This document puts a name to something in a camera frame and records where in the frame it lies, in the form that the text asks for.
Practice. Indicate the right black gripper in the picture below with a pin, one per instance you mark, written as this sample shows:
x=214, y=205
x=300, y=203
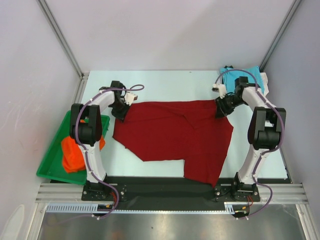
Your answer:
x=222, y=108

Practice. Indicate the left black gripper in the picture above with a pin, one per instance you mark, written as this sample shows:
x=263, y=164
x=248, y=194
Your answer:
x=121, y=116

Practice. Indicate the dark red t-shirt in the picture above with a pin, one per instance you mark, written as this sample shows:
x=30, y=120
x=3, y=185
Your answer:
x=178, y=130

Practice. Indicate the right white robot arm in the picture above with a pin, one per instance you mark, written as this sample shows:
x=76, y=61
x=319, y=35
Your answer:
x=265, y=132

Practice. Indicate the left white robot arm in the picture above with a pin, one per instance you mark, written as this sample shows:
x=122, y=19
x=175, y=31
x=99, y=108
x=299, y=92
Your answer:
x=86, y=127

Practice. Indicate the folded cyan t-shirt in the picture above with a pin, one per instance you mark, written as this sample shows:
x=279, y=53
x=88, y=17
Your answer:
x=229, y=77

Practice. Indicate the folded white t-shirt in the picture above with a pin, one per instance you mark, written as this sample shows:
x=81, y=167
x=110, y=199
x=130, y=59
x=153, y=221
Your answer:
x=265, y=82

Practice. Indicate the orange t-shirt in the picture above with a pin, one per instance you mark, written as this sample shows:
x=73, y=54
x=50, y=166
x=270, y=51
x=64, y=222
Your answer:
x=72, y=159

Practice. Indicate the green plastic tray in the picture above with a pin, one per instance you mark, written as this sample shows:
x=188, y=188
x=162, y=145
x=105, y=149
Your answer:
x=51, y=166

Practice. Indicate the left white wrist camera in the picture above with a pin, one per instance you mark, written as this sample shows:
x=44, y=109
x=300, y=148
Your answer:
x=130, y=97

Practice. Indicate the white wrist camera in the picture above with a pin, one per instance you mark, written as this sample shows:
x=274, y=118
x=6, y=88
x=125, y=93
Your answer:
x=221, y=89
x=130, y=97

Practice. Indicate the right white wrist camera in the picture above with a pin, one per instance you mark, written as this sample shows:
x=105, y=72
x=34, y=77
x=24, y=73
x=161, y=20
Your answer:
x=221, y=89

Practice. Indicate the left aluminium corner post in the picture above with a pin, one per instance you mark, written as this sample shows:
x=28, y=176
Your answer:
x=53, y=23

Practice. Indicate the aluminium corner post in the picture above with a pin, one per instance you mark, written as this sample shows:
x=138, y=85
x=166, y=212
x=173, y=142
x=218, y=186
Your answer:
x=294, y=7
x=53, y=23

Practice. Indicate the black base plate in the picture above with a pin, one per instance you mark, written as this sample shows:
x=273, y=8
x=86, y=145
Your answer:
x=100, y=192

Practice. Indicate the white slotted cable duct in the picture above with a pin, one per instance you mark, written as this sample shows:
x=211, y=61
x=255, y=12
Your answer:
x=96, y=208

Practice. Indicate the aluminium front rail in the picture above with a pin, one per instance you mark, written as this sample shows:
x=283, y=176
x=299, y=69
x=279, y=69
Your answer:
x=278, y=193

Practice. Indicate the right aluminium corner post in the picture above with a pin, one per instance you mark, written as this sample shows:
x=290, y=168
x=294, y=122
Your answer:
x=294, y=7

